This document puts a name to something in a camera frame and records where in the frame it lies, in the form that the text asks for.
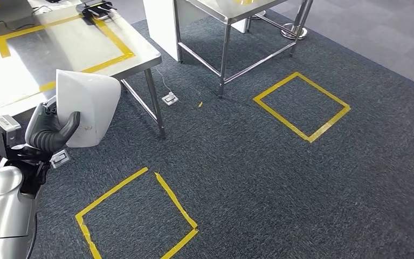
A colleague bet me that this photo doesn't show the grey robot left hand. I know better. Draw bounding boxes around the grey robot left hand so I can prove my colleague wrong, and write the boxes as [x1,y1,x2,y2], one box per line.
[25,96,81,154]

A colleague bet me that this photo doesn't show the wide white plastic shell part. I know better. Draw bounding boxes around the wide white plastic shell part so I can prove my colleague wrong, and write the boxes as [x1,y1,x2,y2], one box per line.
[56,69,122,148]

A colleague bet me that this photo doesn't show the stainless steel workbench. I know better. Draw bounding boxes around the stainless steel workbench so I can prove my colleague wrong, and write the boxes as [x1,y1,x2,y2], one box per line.
[0,0,167,178]

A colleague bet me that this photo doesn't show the grey floor power socket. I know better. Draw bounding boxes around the grey floor power socket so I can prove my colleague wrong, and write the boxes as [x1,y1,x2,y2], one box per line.
[50,149,71,169]

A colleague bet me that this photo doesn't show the white floor power socket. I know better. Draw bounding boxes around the white floor power socket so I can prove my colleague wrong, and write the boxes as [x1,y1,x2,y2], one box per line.
[161,92,179,106]

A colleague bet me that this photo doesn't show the black remote controller with antennas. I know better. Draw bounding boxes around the black remote controller with antennas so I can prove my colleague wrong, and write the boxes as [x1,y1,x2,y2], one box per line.
[75,0,118,22]

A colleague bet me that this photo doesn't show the white table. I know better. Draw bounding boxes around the white table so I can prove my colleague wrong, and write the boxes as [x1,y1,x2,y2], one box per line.
[142,0,251,62]

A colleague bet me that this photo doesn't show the stainless steel table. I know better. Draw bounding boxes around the stainless steel table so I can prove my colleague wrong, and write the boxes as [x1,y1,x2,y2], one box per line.
[172,0,315,98]

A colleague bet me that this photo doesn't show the chrome stanchion base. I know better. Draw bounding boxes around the chrome stanchion base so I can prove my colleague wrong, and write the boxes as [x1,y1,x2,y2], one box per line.
[281,0,309,40]

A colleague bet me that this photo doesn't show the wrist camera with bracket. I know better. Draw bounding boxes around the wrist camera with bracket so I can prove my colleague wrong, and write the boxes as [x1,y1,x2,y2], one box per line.
[0,115,22,158]

